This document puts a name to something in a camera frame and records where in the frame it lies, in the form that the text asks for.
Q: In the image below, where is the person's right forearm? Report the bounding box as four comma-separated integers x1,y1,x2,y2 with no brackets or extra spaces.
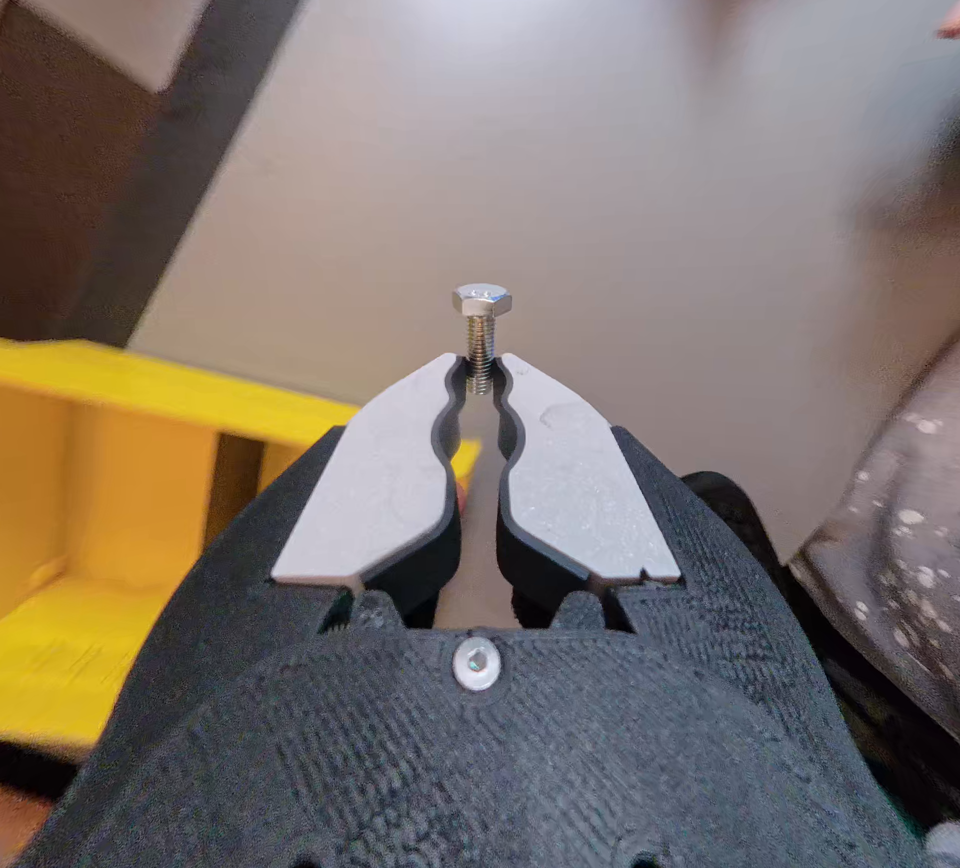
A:
791,339,960,738

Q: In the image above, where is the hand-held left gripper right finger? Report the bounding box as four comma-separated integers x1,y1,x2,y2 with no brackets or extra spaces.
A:
495,352,682,610

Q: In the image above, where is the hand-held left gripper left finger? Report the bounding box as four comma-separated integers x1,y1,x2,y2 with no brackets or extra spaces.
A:
270,352,462,603

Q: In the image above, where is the steel hex bolt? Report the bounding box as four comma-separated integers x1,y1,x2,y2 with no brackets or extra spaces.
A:
451,283,513,395

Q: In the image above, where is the black bin divider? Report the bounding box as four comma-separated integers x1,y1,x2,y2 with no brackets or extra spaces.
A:
206,431,264,554

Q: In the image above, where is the yellow plastic bin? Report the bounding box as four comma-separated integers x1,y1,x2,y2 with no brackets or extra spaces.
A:
0,337,481,764

